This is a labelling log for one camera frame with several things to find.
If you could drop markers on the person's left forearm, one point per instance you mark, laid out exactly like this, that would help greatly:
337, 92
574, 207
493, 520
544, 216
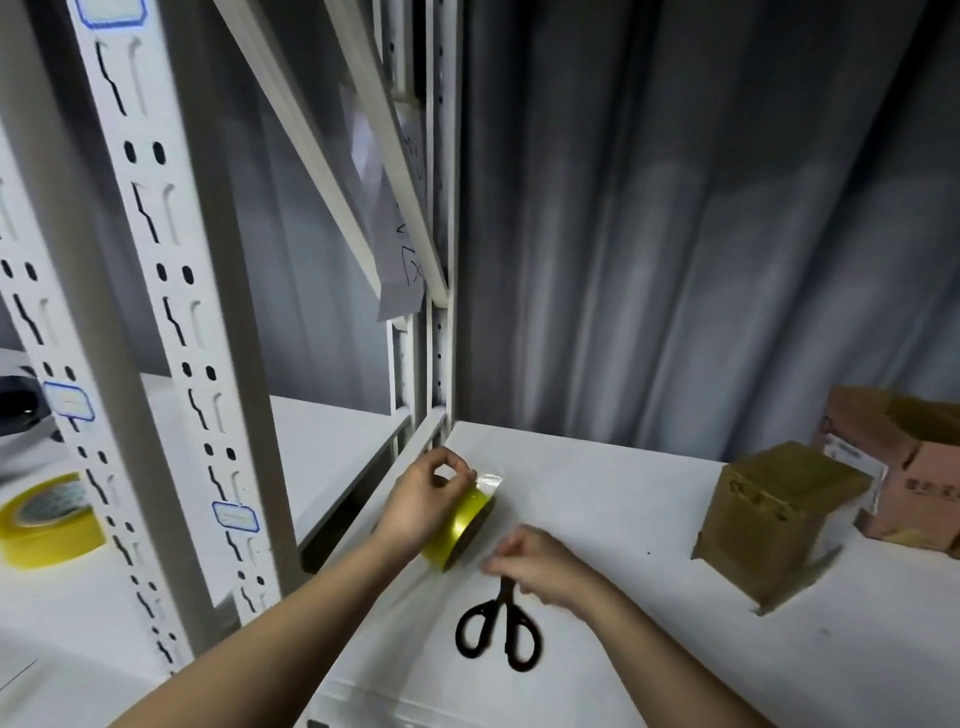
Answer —
248, 653

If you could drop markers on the white metal shelf rack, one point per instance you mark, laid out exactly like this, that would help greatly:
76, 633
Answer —
165, 300

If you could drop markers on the black scissors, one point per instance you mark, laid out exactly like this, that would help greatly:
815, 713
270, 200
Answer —
503, 627

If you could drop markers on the person's right hand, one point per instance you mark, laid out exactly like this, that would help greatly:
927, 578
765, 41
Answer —
543, 567

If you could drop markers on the person's right forearm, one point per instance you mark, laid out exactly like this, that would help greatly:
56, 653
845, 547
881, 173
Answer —
675, 668

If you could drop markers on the brown box with white label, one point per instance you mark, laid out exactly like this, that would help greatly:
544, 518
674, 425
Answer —
780, 518

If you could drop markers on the person's left hand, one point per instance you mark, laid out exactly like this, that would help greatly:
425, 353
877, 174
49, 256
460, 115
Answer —
423, 503

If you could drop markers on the yellow tape roll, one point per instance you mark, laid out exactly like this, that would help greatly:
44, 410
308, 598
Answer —
458, 528
45, 525

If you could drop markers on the black device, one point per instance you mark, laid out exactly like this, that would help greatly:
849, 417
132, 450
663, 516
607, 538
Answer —
18, 405

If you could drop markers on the handwritten paper sheet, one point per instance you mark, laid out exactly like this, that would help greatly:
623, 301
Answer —
402, 135
398, 270

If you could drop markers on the blue rack label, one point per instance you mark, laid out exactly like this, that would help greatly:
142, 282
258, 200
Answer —
69, 401
236, 516
113, 12

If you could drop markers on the pink lettered cardboard box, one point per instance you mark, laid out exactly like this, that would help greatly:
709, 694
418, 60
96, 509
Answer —
908, 465

